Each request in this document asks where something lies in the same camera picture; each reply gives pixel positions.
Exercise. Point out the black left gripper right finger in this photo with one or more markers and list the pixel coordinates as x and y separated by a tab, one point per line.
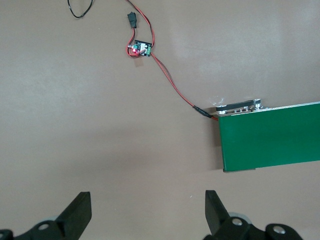
215	215

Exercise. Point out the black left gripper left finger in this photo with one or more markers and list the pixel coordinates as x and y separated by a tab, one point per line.
75	215

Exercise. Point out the green conveyor belt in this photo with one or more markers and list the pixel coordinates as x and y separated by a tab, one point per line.
270	142

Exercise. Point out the small black circuit board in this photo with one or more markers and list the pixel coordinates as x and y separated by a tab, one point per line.
142	48

